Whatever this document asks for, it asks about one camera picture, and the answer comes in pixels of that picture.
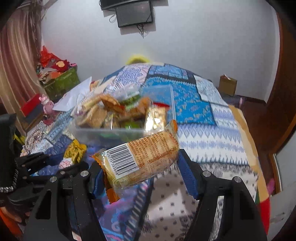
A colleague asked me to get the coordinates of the yellow white snack packet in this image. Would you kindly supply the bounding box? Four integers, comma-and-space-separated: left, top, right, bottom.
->
58, 140, 87, 170

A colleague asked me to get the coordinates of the orange cake pack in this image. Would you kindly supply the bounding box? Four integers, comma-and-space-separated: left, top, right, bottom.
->
91, 120, 179, 203

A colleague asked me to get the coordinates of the square bread cake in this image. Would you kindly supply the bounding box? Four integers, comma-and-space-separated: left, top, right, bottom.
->
86, 107, 108, 128

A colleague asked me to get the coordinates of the clear biscuit stick pack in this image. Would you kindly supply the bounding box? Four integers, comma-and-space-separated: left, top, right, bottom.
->
78, 94, 101, 113

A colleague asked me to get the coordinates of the cat ear crisps bag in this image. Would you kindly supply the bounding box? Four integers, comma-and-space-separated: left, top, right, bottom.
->
100, 94, 125, 113

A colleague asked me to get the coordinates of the green jelly cup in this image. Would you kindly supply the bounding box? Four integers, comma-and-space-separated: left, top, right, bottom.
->
120, 121, 142, 130

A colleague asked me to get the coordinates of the tan wafer biscuit pack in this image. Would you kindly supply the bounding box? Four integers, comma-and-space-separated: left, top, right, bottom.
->
144, 105, 167, 135

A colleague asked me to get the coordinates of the green small snack packet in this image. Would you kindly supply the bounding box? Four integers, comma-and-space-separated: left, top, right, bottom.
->
120, 91, 141, 105

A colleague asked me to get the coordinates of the clear fried snack bag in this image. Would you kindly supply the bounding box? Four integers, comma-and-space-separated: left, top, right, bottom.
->
129, 96, 152, 118

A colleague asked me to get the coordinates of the red chip snack bag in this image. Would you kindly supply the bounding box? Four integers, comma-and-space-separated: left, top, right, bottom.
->
152, 101, 170, 109

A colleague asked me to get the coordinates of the red gift box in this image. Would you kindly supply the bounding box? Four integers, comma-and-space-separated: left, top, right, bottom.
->
20, 93, 42, 117

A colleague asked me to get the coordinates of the pink toy figure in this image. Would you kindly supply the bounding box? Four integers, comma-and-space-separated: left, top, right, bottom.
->
39, 94, 54, 114

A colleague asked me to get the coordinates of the white plastic bag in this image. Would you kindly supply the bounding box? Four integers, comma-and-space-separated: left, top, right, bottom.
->
53, 77, 92, 112

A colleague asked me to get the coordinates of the green storage basket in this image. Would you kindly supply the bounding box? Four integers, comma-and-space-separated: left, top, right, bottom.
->
44, 68, 80, 103

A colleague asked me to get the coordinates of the brown wooden door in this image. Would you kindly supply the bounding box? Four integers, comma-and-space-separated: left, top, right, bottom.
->
240, 11, 296, 158

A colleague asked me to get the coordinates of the clear plastic storage box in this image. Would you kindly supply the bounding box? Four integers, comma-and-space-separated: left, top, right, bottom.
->
69, 84, 176, 148

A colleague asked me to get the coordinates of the small cardboard box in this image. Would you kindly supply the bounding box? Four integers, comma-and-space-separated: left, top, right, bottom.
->
218, 75, 237, 96

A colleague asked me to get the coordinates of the striped brown curtain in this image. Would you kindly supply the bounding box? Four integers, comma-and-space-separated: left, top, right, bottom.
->
1, 1, 45, 135

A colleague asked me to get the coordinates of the yellow curved headboard tube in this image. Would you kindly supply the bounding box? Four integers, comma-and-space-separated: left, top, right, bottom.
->
125, 54, 150, 65

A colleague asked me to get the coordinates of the black wall television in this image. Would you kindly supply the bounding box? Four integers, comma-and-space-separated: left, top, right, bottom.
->
99, 0, 144, 10

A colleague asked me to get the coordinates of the small black wall monitor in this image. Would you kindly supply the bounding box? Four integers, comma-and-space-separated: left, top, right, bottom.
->
115, 1, 154, 28

